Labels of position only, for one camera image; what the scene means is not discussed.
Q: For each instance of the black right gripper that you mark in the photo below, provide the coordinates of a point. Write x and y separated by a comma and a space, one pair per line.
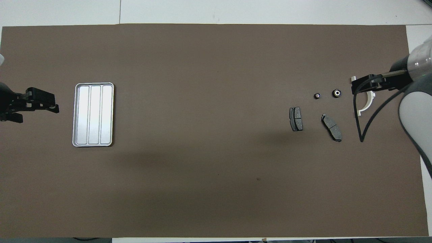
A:
396, 81

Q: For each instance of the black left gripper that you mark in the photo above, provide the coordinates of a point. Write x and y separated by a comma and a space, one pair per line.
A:
11, 101

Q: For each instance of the large black bearing gear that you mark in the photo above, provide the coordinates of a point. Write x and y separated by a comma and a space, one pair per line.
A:
336, 93

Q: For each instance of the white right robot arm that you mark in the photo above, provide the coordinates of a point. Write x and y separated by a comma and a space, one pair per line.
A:
415, 111

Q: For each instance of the silver metal tray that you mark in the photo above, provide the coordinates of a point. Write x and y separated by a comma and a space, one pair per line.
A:
101, 128

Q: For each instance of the dark grey curved brake pad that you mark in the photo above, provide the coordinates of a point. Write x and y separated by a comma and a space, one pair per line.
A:
332, 128

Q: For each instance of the dark grey rectangular brake pad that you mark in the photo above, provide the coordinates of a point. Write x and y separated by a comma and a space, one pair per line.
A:
296, 119

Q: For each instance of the brown table mat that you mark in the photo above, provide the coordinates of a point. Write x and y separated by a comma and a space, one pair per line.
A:
168, 50

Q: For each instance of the white semicircular plastic bracket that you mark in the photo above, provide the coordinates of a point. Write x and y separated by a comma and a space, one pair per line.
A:
367, 105

